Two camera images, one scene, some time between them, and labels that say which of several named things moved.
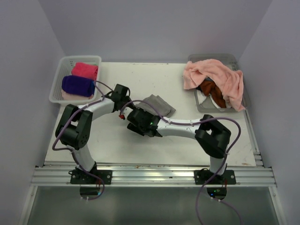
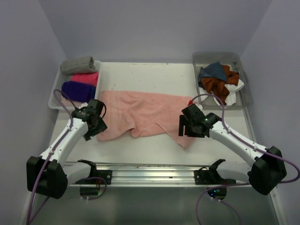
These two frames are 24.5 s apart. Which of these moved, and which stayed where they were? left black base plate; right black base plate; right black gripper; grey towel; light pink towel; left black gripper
Moved: grey towel; left black gripper; right black gripper; light pink towel
Stayed: left black base plate; right black base plate
